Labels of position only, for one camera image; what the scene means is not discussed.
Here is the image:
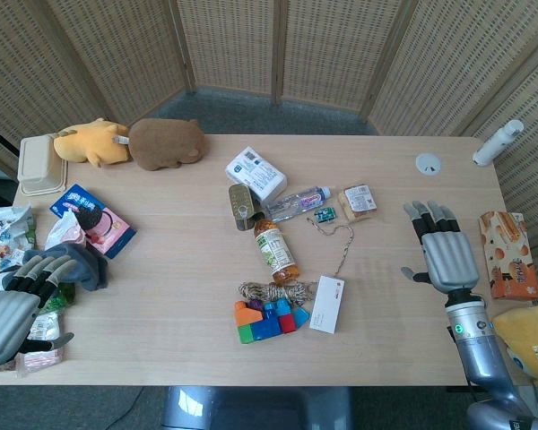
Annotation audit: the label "coiled hemp rope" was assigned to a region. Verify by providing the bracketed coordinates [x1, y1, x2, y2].
[238, 278, 319, 309]

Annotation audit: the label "olive green tin can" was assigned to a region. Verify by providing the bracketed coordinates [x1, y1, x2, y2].
[228, 183, 266, 232]

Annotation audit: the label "brown capybara plush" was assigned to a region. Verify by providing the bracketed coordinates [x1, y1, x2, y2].
[128, 118, 209, 172]

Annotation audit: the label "pink wrapped snack packet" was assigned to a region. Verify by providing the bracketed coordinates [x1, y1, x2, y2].
[15, 342, 67, 377]

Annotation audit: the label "pink plastic snack bag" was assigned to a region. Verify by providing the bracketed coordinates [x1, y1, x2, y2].
[44, 210, 89, 252]

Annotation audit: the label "orange snack box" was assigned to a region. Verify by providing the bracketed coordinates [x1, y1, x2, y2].
[478, 211, 538, 300]

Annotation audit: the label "yellow plush with face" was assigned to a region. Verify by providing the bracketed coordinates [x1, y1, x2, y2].
[491, 304, 538, 389]

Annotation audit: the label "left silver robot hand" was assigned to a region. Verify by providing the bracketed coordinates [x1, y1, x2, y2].
[0, 254, 79, 365]

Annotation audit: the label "beige lidded food container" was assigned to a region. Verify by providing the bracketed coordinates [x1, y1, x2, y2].
[17, 134, 69, 197]

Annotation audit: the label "wicker folding screen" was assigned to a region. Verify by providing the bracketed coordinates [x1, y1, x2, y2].
[0, 0, 538, 314]

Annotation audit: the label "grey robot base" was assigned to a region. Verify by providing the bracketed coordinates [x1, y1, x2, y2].
[161, 385, 355, 430]

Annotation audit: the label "sandwich snack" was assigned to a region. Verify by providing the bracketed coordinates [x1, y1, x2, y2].
[338, 183, 379, 223]

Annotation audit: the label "blue pink snack box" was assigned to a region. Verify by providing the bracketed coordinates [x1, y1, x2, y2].
[48, 183, 138, 260]

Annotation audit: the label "white card box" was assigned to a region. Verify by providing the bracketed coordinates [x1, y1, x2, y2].
[308, 274, 346, 335]

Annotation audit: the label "yellow plush toy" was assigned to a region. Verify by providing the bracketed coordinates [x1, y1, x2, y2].
[53, 117, 131, 168]

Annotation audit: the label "white green snack bag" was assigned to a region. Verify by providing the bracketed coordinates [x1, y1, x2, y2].
[0, 203, 38, 265]

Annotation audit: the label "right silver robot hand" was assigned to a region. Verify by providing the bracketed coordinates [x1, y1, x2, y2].
[401, 200, 481, 293]

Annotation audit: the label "white medicine box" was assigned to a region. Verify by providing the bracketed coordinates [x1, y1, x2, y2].
[225, 145, 289, 205]

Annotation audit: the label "clear water bottle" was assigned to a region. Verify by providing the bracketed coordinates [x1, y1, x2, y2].
[265, 185, 333, 223]

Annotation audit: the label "grey cloth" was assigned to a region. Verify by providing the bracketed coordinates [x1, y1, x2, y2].
[24, 243, 111, 292]

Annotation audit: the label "white round cable grommet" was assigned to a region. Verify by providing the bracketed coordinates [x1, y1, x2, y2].
[415, 152, 444, 176]

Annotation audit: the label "white spray bottle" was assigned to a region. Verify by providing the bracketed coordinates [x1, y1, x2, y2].
[471, 118, 525, 167]

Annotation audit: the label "colourful toy building blocks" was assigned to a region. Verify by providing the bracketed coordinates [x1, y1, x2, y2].
[233, 298, 310, 344]

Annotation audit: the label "amber tea bottle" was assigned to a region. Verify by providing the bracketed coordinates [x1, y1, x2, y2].
[253, 215, 303, 286]

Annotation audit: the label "green plastic wrapper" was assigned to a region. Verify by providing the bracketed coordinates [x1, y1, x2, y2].
[38, 282, 77, 314]

